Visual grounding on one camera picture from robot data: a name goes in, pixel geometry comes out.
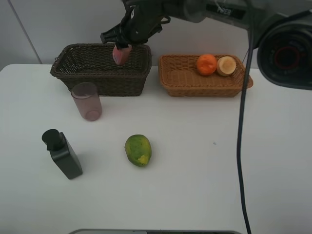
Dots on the dark grey pump bottle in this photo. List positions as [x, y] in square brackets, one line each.
[62, 153]

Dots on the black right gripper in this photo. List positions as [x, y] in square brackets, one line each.
[137, 26]

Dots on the tan round bun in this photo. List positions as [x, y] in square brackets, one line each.
[226, 66]

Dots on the translucent pink plastic cup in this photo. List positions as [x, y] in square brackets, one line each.
[86, 98]

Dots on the pink lotion bottle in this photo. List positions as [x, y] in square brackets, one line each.
[120, 56]

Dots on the light orange wicker basket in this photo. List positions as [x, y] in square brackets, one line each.
[179, 77]

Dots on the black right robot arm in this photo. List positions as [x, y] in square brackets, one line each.
[280, 30]

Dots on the orange fruit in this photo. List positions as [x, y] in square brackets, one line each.
[206, 64]

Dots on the dark brown wicker basket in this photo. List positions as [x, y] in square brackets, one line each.
[79, 63]

